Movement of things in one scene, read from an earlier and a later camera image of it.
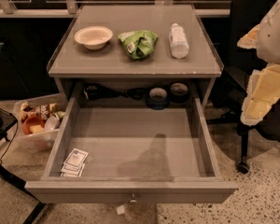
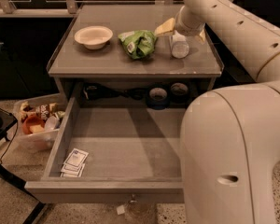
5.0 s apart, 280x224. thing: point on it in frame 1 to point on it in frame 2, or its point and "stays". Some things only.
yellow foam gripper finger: [265, 87] to [166, 26]
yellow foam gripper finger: [250, 40] to [203, 35]
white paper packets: [74, 164] stays
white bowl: [93, 37] stays
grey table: [141, 50] stays
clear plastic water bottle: [178, 41] stays
